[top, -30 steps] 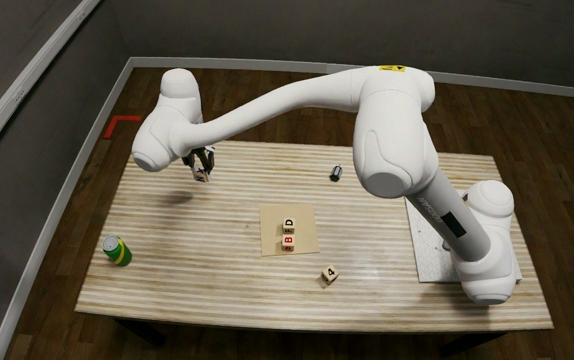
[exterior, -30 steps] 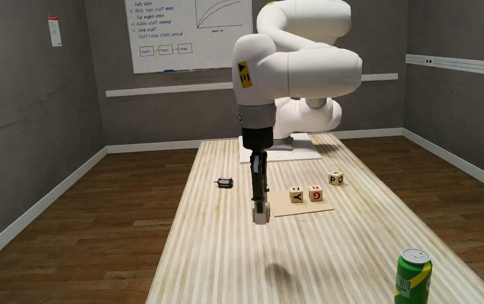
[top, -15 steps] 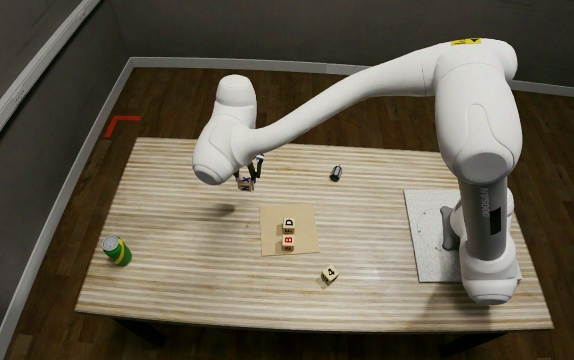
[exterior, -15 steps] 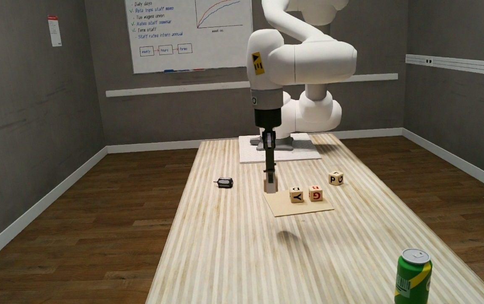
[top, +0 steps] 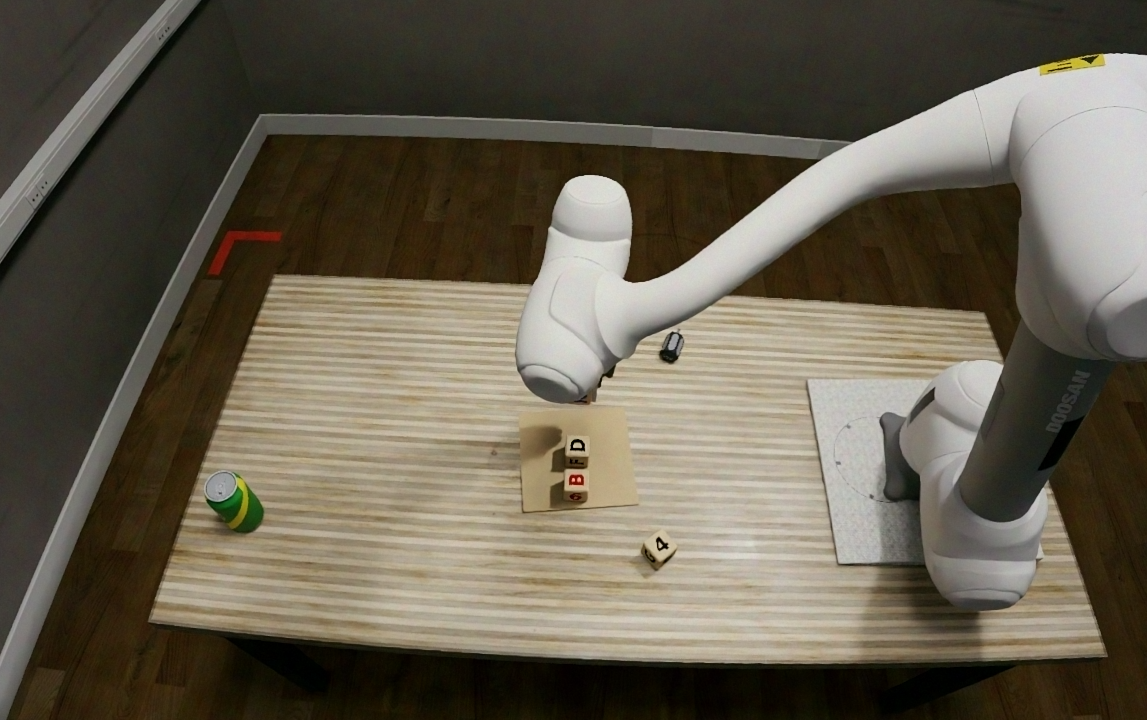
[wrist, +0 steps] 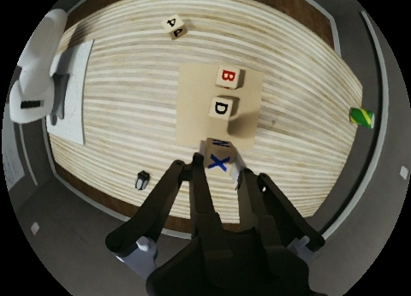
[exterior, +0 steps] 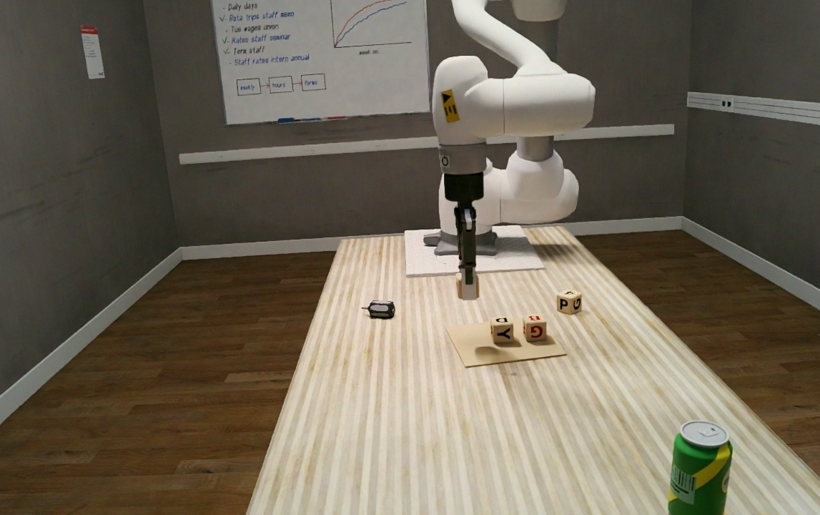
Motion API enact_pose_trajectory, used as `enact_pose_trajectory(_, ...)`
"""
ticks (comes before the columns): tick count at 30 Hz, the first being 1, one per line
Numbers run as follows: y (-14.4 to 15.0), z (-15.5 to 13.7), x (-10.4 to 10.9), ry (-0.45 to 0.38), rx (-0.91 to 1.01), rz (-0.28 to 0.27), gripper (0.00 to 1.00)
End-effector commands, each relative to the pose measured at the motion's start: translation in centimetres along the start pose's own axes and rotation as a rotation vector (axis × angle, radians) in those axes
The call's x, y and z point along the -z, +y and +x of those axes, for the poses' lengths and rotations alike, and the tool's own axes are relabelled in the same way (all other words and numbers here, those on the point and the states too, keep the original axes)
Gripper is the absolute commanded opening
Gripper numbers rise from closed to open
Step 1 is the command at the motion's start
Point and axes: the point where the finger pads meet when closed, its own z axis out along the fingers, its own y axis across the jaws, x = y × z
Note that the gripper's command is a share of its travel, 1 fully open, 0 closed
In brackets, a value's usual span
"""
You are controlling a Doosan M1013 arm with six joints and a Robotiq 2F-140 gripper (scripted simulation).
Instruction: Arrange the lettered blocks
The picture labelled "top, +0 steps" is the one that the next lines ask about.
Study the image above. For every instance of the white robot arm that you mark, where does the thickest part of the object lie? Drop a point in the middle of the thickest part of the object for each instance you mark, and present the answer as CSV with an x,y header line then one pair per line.
x,y
1072,135

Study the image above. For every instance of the tan square mat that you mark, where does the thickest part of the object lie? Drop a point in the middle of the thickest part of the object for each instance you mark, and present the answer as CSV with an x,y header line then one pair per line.
x,y
542,447

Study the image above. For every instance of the green drink can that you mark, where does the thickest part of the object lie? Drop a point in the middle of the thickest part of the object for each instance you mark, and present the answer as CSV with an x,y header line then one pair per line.
x,y
231,498

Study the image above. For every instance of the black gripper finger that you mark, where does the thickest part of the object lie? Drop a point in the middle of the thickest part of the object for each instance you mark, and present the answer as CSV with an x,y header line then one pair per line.
x,y
609,374

